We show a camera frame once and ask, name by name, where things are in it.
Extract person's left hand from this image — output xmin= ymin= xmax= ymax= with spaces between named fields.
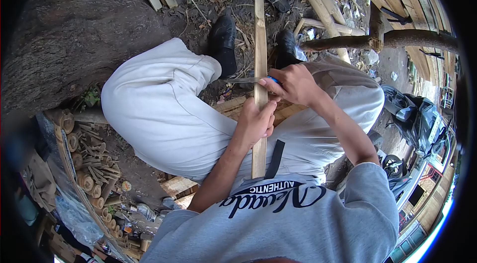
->
xmin=235 ymin=97 xmax=278 ymax=148

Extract person's right hand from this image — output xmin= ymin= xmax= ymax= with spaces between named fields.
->
xmin=258 ymin=63 xmax=325 ymax=109

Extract person's left fingers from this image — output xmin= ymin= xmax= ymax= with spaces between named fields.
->
xmin=256 ymin=100 xmax=278 ymax=138

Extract person's right fingers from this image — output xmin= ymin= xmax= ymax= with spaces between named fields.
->
xmin=267 ymin=64 xmax=300 ymax=82

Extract person's right thumb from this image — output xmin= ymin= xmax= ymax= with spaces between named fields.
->
xmin=258 ymin=78 xmax=284 ymax=95

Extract blue handled knife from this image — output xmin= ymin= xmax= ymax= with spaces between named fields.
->
xmin=224 ymin=75 xmax=280 ymax=85

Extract long bamboo slat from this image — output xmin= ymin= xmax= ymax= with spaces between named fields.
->
xmin=250 ymin=0 xmax=269 ymax=179

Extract wooden plank seat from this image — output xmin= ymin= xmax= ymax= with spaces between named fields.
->
xmin=214 ymin=94 xmax=310 ymax=126

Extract cut tree branch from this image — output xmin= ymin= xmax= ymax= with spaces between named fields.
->
xmin=299 ymin=2 xmax=460 ymax=55

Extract person's legs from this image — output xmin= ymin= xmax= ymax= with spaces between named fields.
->
xmin=101 ymin=15 xmax=385 ymax=189

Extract pale wooden block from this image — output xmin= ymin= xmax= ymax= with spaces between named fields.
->
xmin=160 ymin=176 xmax=199 ymax=209

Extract person's body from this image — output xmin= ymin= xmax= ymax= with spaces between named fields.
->
xmin=140 ymin=139 xmax=399 ymax=263

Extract black motorcycle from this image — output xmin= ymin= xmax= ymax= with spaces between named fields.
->
xmin=380 ymin=84 xmax=450 ymax=160

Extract building facade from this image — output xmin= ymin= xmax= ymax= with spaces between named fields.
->
xmin=388 ymin=159 xmax=457 ymax=263

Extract pile of short bamboo pieces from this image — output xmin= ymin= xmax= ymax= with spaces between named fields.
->
xmin=46 ymin=108 xmax=153 ymax=262

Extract large tree trunk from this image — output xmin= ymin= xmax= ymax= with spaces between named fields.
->
xmin=2 ymin=0 xmax=173 ymax=115

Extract clear plastic sheet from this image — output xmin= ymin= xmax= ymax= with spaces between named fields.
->
xmin=55 ymin=186 xmax=105 ymax=247

